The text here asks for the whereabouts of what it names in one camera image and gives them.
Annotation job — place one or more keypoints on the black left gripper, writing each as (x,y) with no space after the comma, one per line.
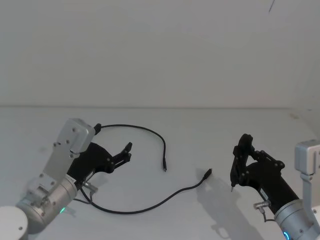
(90,162)

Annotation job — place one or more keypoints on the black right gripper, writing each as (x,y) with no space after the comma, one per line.
(270,182)

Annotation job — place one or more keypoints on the white table cloth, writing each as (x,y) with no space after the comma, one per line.
(160,120)

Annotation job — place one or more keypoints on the thin black silver-tipped stick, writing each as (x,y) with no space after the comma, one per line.
(232,188)

